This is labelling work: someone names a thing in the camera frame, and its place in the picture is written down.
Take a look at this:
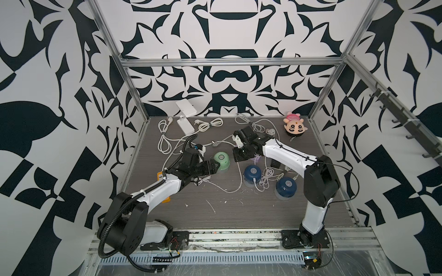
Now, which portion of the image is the pink cartoon face toy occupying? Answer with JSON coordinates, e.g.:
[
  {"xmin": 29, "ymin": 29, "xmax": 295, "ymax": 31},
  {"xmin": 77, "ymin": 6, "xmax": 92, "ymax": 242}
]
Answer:
[{"xmin": 283, "ymin": 112, "xmax": 308, "ymax": 138}]

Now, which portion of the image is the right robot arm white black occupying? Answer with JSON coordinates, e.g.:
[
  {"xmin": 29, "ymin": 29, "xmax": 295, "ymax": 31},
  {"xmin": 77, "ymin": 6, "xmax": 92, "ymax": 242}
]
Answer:
[{"xmin": 233, "ymin": 126, "xmax": 341, "ymax": 236}]

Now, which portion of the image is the purple power strip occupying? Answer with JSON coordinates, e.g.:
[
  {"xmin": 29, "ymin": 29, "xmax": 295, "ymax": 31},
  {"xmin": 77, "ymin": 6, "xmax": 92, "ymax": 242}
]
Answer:
[{"xmin": 253, "ymin": 155, "xmax": 261, "ymax": 164}]

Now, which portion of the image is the white coiled power cable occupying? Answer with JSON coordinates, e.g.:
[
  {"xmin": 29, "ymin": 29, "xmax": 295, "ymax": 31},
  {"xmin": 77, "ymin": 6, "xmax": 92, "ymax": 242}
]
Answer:
[
  {"xmin": 158, "ymin": 116, "xmax": 194, "ymax": 155},
  {"xmin": 194, "ymin": 117, "xmax": 224, "ymax": 132}
]

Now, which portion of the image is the grey wall hook rail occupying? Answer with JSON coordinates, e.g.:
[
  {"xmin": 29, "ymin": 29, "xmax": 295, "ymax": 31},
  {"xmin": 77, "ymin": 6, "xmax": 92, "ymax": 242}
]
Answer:
[{"xmin": 369, "ymin": 83, "xmax": 442, "ymax": 166}]

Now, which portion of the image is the white folding desk lamp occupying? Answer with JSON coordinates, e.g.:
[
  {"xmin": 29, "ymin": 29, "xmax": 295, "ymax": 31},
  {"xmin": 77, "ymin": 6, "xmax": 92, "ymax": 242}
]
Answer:
[{"xmin": 176, "ymin": 99, "xmax": 197, "ymax": 136}]

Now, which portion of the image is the blue cordless grinder front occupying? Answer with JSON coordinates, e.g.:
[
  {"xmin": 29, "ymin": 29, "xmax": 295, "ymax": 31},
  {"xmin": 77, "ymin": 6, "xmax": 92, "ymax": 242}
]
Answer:
[{"xmin": 274, "ymin": 177, "xmax": 297, "ymax": 201}]

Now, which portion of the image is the thin white USB cable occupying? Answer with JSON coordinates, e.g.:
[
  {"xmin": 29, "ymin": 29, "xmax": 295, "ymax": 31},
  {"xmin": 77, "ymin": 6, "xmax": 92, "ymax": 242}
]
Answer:
[{"xmin": 200, "ymin": 160, "xmax": 244, "ymax": 194}]

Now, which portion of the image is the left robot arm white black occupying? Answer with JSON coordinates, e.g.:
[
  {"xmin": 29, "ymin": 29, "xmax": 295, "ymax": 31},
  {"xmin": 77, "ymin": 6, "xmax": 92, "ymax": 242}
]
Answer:
[{"xmin": 97, "ymin": 147, "xmax": 221, "ymax": 259}]

